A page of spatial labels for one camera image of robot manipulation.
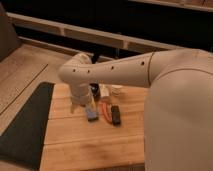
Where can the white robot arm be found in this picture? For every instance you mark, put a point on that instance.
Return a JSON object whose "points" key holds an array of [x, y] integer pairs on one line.
{"points": [[178, 113]]}

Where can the black round bowl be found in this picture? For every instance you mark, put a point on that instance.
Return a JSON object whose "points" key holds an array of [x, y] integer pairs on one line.
{"points": [[95, 91]]}

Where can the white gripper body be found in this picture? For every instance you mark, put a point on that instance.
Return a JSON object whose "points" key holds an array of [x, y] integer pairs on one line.
{"points": [[86, 101]]}

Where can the wooden shelf rail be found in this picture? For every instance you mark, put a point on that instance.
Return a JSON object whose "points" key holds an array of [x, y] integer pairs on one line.
{"points": [[89, 35]]}

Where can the white small bottle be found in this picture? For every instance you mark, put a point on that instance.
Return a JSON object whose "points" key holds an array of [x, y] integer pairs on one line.
{"points": [[104, 93]]}

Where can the blue gray sponge block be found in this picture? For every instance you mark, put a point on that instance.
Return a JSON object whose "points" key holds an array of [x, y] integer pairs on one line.
{"points": [[92, 113]]}

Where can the dark floor mat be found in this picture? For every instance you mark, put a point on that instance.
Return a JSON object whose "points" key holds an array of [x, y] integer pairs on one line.
{"points": [[23, 140]]}

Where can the wooden table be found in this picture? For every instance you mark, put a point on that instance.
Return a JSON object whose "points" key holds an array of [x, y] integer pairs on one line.
{"points": [[72, 143]]}

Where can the black rectangular block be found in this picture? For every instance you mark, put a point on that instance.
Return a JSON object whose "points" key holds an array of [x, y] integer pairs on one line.
{"points": [[115, 112]]}

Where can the orange carrot toy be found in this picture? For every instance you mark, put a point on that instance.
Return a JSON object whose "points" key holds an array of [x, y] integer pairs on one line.
{"points": [[106, 113]]}

